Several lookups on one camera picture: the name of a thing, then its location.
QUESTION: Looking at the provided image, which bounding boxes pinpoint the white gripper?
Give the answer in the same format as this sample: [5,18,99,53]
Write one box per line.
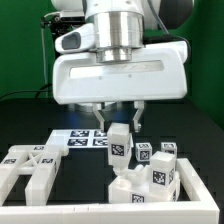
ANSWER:
[53,41,187,132]

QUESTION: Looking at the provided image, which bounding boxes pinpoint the white chair seat part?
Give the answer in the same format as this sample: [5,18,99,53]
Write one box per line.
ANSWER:
[108,164,180,204]

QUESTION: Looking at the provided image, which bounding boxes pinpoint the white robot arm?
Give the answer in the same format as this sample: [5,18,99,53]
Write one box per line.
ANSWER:
[52,0,194,131]

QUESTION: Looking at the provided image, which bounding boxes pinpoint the white tagged cube left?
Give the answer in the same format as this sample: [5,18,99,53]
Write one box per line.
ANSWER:
[135,142,152,162]

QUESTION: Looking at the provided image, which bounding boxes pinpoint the white tagged cube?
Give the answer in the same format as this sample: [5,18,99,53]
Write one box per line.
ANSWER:
[161,142,177,155]
[135,142,152,162]

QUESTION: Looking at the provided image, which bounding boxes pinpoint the white tagged cube right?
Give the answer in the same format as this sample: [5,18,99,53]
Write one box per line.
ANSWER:
[161,142,177,155]

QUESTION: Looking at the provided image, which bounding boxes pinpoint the white U-shaped fence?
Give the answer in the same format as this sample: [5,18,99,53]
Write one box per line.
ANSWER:
[0,158,220,224]

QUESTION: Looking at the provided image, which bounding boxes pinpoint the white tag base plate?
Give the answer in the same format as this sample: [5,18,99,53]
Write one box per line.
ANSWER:
[45,129,135,149]

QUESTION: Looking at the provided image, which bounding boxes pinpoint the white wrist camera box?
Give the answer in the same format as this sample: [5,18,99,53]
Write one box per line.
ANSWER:
[55,23,96,54]

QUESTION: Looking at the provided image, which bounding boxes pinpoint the black cable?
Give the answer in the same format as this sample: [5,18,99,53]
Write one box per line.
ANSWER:
[0,81,64,102]

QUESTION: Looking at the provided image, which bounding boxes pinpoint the white chair back frame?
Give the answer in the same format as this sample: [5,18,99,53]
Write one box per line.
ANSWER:
[0,145,69,206]

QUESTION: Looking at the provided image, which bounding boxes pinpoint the grey mounted camera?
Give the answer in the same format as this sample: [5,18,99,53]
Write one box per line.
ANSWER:
[59,9,85,20]

